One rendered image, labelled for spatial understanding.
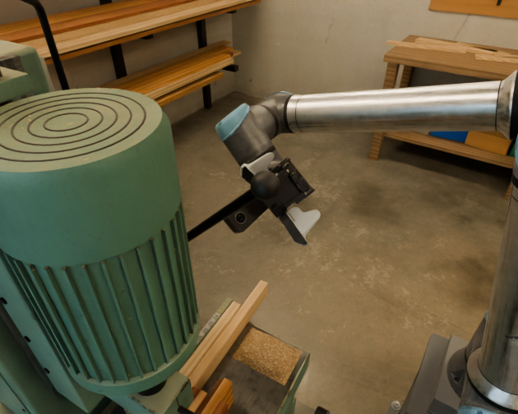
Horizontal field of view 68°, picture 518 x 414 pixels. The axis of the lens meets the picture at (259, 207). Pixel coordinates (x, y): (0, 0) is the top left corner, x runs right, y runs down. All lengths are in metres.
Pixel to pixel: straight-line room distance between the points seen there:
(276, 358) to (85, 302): 0.52
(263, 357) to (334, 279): 1.45
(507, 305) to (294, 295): 1.49
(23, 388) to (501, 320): 0.81
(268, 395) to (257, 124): 0.55
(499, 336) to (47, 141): 0.77
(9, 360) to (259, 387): 0.44
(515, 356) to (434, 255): 1.75
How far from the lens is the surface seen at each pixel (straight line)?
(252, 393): 0.84
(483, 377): 0.96
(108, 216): 0.33
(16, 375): 0.75
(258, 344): 0.86
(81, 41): 2.51
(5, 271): 0.52
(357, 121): 0.84
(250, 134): 0.83
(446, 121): 0.79
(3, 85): 0.47
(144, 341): 0.46
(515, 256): 0.74
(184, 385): 0.67
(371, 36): 3.76
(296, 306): 2.11
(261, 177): 0.44
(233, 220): 0.69
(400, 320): 2.17
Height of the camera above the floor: 1.65
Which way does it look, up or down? 37 degrees down
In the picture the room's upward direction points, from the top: straight up
